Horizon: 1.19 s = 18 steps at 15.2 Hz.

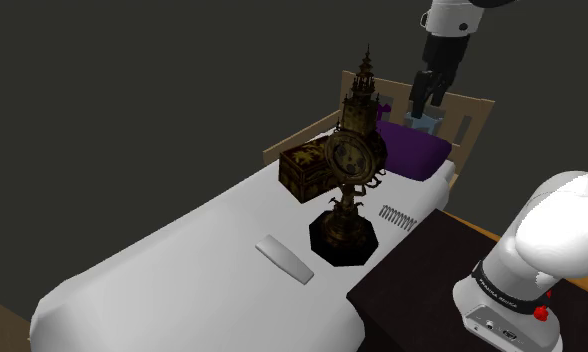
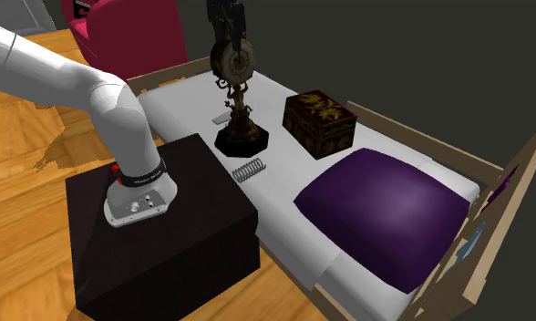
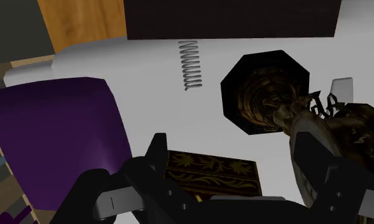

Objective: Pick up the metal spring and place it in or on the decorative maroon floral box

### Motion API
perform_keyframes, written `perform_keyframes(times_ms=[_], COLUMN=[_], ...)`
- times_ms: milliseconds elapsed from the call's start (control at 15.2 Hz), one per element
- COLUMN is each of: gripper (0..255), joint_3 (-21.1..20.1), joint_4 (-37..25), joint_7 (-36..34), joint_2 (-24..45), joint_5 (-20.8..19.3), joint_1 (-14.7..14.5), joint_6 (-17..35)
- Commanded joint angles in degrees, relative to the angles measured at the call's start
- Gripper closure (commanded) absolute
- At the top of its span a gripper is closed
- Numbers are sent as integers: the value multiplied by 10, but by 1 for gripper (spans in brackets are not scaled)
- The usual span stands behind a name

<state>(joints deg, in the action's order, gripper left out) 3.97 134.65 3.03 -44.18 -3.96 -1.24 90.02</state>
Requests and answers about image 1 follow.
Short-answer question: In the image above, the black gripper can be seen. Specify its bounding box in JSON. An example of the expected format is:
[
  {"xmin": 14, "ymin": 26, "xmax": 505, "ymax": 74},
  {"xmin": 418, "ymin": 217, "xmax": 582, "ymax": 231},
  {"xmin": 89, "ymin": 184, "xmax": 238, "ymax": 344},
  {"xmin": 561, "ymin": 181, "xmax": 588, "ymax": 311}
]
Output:
[{"xmin": 409, "ymin": 32, "xmax": 471, "ymax": 121}]

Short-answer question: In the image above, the purple pillow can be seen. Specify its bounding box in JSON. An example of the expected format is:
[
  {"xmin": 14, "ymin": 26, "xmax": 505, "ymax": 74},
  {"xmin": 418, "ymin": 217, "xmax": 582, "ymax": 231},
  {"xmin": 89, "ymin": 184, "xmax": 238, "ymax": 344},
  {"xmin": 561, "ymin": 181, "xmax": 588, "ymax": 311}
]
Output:
[{"xmin": 374, "ymin": 103, "xmax": 454, "ymax": 183}]

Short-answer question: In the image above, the ornate golden tower clock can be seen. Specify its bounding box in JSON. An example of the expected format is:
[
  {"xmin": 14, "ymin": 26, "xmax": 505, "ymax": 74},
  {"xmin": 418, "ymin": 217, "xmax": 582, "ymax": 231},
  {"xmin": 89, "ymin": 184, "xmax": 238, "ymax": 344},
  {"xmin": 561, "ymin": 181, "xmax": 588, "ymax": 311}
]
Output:
[{"xmin": 308, "ymin": 44, "xmax": 389, "ymax": 268}]

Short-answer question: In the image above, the dark gold decorated box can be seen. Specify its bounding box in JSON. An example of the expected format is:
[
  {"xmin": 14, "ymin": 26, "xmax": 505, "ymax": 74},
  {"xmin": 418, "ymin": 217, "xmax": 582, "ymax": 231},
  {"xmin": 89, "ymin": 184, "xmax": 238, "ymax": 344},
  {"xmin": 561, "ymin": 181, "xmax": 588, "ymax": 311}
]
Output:
[{"xmin": 278, "ymin": 138, "xmax": 345, "ymax": 205}]

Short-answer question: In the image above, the dark robot stand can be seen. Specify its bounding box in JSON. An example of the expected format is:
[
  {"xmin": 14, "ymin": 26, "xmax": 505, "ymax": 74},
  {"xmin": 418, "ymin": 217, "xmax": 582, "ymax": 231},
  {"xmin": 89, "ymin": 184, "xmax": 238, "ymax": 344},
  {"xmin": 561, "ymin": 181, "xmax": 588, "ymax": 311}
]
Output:
[{"xmin": 346, "ymin": 208, "xmax": 588, "ymax": 352}]

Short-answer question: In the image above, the grey flat remote control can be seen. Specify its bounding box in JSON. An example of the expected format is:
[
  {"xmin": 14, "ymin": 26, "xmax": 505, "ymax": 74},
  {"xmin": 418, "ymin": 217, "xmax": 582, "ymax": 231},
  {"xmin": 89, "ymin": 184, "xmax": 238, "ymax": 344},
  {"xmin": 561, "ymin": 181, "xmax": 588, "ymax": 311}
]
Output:
[{"xmin": 254, "ymin": 234, "xmax": 316, "ymax": 286}]

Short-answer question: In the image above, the grey metal coil spring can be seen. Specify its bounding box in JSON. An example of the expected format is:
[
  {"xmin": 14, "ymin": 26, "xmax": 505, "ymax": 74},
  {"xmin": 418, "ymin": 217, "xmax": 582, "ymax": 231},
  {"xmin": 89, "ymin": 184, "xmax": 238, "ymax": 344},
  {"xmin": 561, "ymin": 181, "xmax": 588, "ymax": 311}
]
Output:
[{"xmin": 377, "ymin": 204, "xmax": 419, "ymax": 233}]

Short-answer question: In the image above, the light blue pillow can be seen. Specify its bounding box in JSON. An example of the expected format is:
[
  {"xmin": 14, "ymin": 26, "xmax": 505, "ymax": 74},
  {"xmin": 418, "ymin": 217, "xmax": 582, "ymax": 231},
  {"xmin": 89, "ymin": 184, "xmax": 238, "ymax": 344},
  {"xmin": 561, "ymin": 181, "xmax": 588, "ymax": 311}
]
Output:
[{"xmin": 402, "ymin": 110, "xmax": 446, "ymax": 136}]

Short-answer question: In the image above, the wooden bed with white mattress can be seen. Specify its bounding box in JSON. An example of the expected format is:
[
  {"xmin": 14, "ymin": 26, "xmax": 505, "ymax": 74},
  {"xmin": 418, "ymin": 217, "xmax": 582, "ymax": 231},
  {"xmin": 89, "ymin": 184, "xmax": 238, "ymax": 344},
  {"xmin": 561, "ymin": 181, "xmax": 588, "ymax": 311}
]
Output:
[{"xmin": 0, "ymin": 69, "xmax": 497, "ymax": 352}]

